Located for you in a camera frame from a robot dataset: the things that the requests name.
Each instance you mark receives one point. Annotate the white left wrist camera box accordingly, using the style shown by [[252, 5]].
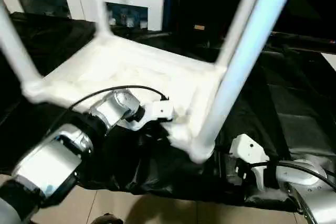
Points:
[[155, 109]]

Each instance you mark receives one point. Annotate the white plastic table leg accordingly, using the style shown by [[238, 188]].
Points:
[[18, 51], [100, 3], [241, 19], [247, 56]]

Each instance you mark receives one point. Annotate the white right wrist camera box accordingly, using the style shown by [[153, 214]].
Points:
[[247, 153]]

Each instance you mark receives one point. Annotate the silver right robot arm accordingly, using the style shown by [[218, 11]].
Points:
[[312, 192]]

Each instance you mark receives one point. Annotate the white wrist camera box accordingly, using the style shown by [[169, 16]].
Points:
[[247, 153], [155, 109]]

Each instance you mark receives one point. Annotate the dark left robot foot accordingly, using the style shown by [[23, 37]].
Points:
[[107, 219]]

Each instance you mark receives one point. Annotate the black rail bar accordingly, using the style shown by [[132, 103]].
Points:
[[304, 38]]

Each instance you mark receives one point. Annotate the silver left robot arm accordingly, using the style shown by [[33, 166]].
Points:
[[68, 150]]

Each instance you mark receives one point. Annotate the white flat board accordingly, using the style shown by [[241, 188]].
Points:
[[331, 60]]

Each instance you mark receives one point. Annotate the white plastic table top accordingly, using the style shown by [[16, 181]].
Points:
[[131, 72]]

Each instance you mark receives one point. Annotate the black work mat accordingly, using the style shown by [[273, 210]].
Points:
[[294, 108]]

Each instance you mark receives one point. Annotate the small tan tag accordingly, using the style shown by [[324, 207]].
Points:
[[199, 27]]

